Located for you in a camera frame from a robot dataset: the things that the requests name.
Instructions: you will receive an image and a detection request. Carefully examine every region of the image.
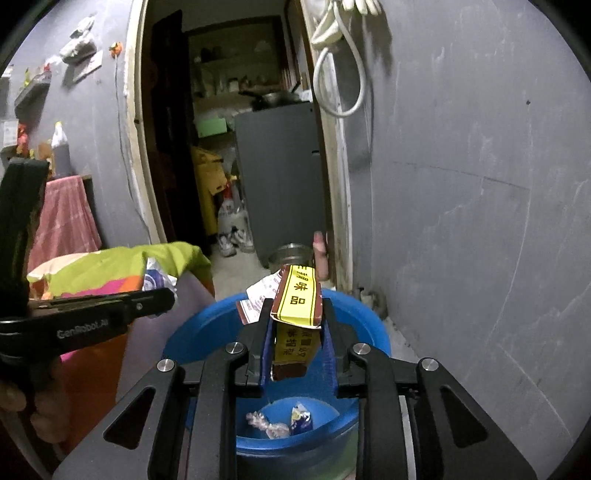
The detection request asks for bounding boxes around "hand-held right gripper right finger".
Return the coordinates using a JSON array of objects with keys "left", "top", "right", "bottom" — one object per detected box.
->
[{"left": 321, "top": 298, "right": 539, "bottom": 480}]

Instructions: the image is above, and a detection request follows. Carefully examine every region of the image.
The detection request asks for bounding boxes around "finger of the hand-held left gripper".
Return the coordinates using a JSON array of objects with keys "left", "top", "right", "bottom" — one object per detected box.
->
[{"left": 115, "top": 287, "right": 177, "bottom": 321}]

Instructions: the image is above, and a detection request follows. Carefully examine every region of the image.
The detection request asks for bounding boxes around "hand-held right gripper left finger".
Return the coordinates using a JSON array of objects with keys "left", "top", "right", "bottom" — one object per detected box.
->
[{"left": 52, "top": 298, "right": 278, "bottom": 480}]

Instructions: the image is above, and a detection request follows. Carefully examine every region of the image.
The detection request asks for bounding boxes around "blue plastic basin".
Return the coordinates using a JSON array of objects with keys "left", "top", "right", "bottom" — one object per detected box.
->
[{"left": 163, "top": 288, "right": 392, "bottom": 480}]

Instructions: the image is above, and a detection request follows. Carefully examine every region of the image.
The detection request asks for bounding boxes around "yellow and brown carton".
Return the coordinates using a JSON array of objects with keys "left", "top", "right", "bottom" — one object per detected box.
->
[{"left": 269, "top": 264, "right": 324, "bottom": 381}]

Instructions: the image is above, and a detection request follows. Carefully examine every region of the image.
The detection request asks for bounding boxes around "person's left hand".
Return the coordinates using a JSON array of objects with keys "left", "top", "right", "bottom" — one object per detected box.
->
[{"left": 0, "top": 359, "right": 71, "bottom": 445}]

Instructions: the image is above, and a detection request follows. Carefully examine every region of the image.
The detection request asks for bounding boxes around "white and blue plastic wrapper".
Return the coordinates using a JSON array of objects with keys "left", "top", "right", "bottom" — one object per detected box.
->
[{"left": 142, "top": 257, "right": 179, "bottom": 295}]

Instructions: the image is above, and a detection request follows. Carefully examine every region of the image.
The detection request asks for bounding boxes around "pink towel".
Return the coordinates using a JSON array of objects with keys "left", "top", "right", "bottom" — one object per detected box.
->
[{"left": 28, "top": 175, "right": 102, "bottom": 273}]

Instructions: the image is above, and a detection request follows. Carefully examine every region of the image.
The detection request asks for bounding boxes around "white and red paper packet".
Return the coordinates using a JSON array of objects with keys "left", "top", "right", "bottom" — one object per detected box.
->
[{"left": 237, "top": 272, "right": 284, "bottom": 326}]

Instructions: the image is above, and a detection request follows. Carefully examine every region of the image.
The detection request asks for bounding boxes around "colourful patchwork blanket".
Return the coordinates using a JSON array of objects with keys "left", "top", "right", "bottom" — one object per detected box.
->
[{"left": 27, "top": 241, "right": 218, "bottom": 457}]

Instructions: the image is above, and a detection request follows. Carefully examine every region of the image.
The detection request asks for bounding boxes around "blue candy wrapper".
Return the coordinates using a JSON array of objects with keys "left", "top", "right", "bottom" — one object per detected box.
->
[{"left": 288, "top": 403, "right": 314, "bottom": 433}]

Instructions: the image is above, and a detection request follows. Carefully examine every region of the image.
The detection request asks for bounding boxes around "silver candy wrapper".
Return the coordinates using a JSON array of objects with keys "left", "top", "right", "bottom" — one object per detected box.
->
[{"left": 246, "top": 411, "right": 291, "bottom": 439}]

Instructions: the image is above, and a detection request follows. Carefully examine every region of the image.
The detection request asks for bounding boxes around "white bottle with yellow cap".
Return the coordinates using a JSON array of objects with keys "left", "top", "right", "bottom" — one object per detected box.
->
[{"left": 50, "top": 121, "right": 72, "bottom": 178}]

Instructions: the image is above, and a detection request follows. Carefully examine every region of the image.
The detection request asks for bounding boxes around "metal bowl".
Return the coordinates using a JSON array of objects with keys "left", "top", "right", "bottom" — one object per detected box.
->
[{"left": 268, "top": 243, "right": 317, "bottom": 268}]

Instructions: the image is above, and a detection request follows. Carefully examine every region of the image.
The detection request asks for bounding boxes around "white bottle with red cap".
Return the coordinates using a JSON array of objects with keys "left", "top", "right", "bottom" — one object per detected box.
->
[{"left": 217, "top": 178, "right": 245, "bottom": 232}]

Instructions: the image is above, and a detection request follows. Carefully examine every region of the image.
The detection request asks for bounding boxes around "yellow bag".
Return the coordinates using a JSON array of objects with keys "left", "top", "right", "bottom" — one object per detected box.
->
[{"left": 191, "top": 147, "right": 232, "bottom": 236}]

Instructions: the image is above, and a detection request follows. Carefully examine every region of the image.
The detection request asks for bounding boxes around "grey refrigerator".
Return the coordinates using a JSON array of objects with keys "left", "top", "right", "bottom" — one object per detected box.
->
[{"left": 234, "top": 102, "right": 331, "bottom": 268}]

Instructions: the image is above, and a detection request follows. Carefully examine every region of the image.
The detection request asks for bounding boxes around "paper sheet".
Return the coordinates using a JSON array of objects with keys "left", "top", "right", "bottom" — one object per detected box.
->
[{"left": 62, "top": 50, "right": 103, "bottom": 86}]

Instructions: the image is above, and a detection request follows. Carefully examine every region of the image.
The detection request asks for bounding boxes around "green box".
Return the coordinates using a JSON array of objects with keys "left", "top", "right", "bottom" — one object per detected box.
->
[{"left": 194, "top": 117, "right": 229, "bottom": 138}]

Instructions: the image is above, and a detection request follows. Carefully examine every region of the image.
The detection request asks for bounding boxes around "white plastic bag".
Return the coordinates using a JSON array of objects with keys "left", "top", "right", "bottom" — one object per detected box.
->
[{"left": 59, "top": 16, "right": 98, "bottom": 63}]

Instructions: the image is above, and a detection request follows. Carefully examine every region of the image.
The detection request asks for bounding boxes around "frying pan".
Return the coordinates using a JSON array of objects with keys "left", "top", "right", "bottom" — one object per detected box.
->
[{"left": 240, "top": 90, "right": 301, "bottom": 109}]

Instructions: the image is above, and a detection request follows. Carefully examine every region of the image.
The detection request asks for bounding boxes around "wooden storage shelf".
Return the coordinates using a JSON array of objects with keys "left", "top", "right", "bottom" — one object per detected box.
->
[{"left": 187, "top": 16, "right": 287, "bottom": 102}]

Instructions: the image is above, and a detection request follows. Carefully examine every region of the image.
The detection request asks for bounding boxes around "wall shelf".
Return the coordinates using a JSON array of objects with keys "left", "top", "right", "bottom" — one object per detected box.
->
[{"left": 14, "top": 80, "right": 51, "bottom": 116}]

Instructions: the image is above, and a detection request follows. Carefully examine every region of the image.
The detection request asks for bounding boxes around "white door frame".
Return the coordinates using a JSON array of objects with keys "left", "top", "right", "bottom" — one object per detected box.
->
[{"left": 124, "top": 0, "right": 355, "bottom": 291}]

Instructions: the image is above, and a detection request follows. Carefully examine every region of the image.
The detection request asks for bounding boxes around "white cable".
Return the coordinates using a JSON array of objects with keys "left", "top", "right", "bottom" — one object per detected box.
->
[{"left": 313, "top": 0, "right": 365, "bottom": 118}]

